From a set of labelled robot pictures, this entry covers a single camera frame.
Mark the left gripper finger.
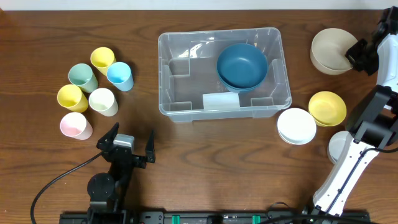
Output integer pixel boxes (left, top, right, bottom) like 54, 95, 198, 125
145, 130, 155, 163
96, 122, 119, 150

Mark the beige large bowl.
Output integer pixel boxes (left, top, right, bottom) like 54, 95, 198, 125
310, 28, 358, 75

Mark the yellow small bowl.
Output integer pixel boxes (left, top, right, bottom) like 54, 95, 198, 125
308, 91, 347, 127

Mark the light blue small bowl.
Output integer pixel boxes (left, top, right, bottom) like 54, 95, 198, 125
327, 131, 349, 164

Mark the white small bowl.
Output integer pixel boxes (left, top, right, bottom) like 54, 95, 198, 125
277, 108, 317, 145

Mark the dark blue bowl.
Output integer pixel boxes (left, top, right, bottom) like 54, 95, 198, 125
220, 79, 264, 93
216, 43, 269, 88

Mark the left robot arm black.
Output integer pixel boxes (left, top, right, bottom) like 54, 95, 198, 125
87, 123, 155, 223

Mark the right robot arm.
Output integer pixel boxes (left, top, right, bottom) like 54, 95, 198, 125
313, 6, 397, 218

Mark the clear plastic storage container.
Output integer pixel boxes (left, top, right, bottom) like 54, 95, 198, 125
158, 27, 292, 123

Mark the pink cup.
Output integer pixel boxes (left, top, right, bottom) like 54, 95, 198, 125
60, 112, 93, 140

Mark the cream white cup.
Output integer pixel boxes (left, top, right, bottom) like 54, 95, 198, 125
88, 88, 119, 116

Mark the yellow cup at front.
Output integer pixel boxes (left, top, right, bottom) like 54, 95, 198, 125
57, 84, 88, 113

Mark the yellow cup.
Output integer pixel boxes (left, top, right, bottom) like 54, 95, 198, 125
90, 47, 116, 76
57, 84, 88, 113

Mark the blue cup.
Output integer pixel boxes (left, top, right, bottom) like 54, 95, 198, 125
106, 62, 134, 91

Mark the green cup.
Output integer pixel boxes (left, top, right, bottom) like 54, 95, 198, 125
68, 63, 98, 93

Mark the yellow cup at back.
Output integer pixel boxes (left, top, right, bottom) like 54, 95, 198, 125
90, 47, 116, 76

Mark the left black cable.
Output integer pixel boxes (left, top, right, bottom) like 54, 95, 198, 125
30, 151, 104, 224

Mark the black cable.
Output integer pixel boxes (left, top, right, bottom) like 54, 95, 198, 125
323, 146, 398, 218
30, 151, 104, 224

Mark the right black cable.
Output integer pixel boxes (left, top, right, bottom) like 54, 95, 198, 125
323, 146, 398, 218

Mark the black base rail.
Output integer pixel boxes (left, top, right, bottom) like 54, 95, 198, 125
58, 210, 371, 224

